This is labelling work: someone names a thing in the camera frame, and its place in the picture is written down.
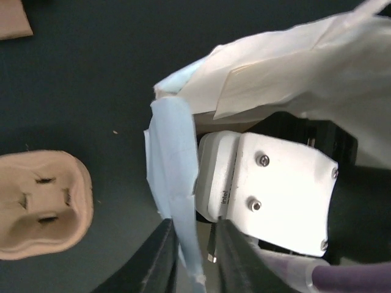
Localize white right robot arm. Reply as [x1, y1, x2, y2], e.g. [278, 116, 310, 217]
[250, 112, 390, 264]

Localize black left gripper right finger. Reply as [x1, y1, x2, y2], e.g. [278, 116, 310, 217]
[216, 220, 293, 293]

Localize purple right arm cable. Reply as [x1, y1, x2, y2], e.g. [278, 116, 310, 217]
[259, 251, 391, 293]

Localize brown kraft paper bag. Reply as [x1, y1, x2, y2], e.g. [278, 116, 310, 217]
[0, 0, 34, 40]

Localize light blue paper bag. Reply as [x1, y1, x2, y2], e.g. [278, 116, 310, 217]
[144, 1, 390, 292]

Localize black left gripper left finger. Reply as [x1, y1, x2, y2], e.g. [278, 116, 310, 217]
[93, 219, 178, 293]

